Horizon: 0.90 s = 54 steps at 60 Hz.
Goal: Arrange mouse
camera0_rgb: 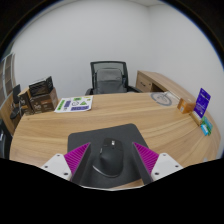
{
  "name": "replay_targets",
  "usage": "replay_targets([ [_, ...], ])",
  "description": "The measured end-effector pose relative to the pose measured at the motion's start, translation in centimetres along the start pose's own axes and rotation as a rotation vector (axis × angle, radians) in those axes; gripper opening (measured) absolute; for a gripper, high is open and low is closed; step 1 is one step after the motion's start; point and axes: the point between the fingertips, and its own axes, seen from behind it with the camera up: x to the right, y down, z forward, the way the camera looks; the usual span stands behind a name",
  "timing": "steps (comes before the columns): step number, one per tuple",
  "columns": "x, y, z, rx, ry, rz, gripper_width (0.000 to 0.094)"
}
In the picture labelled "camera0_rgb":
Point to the wooden side desk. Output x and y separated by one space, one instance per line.
156 81

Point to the wide brown cardboard box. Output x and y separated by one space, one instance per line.
45 102

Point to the grey backpack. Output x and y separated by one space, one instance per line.
108 81

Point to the wooden glass-door shelf cabinet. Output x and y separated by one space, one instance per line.
6 80

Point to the black computer mouse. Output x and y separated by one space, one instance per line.
109 158

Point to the purple standing sign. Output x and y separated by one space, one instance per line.
202 102

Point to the dark grey mouse pad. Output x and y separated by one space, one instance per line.
100 133

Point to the black flat box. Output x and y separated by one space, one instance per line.
40 86

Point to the small orange box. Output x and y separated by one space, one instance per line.
185 106

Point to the tall brown cardboard box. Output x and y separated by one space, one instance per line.
25 103

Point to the round grey flat disc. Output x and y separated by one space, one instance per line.
161 99

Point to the teal packet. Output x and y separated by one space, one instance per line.
206 126

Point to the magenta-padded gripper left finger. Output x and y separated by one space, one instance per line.
76 160

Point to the black mesh office chair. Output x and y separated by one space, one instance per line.
108 64

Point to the black visitor chair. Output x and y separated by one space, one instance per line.
16 93

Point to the white printed paper sheet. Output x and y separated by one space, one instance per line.
74 104

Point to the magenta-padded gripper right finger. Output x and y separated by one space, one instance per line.
148 160

